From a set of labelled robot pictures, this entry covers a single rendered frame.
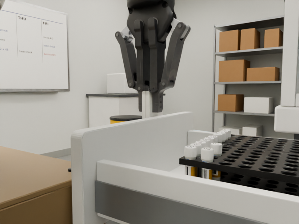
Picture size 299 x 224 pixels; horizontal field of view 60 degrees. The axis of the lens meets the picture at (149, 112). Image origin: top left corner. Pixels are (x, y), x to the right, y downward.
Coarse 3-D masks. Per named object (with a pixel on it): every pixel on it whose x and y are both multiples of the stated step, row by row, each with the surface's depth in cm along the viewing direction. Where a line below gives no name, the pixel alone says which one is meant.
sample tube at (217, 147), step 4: (212, 144) 28; (216, 144) 28; (220, 144) 28; (216, 148) 28; (220, 148) 28; (216, 152) 28; (220, 152) 28; (212, 172) 28; (216, 172) 28; (220, 172) 28; (212, 176) 28; (216, 176) 28; (220, 176) 28; (216, 180) 28
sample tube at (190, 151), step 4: (184, 148) 27; (188, 148) 26; (192, 148) 26; (196, 148) 27; (184, 152) 27; (188, 152) 26; (192, 152) 26; (196, 152) 27; (188, 156) 26; (192, 156) 26; (188, 168) 26; (192, 168) 26; (188, 172) 26; (192, 172) 26
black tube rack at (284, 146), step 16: (224, 144) 33; (240, 144) 33; (256, 144) 33; (272, 144) 33; (288, 144) 33; (224, 160) 27; (240, 160) 26; (256, 160) 26; (272, 160) 26; (288, 160) 26; (224, 176) 30; (240, 176) 30; (256, 176) 23; (272, 176) 22; (288, 176) 21; (288, 192) 25
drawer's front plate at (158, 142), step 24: (144, 120) 36; (168, 120) 42; (192, 120) 50; (72, 144) 27; (96, 144) 28; (120, 144) 31; (144, 144) 36; (168, 144) 42; (72, 168) 27; (96, 168) 28; (168, 168) 42; (72, 192) 27; (96, 216) 28
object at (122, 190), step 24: (120, 168) 26; (144, 168) 25; (96, 192) 28; (120, 192) 26; (144, 192) 24; (168, 192) 23; (192, 192) 22; (216, 192) 21; (240, 192) 20; (264, 192) 19; (120, 216) 26; (144, 216) 25; (168, 216) 23; (192, 216) 22; (216, 216) 21; (240, 216) 20; (264, 216) 19; (288, 216) 18
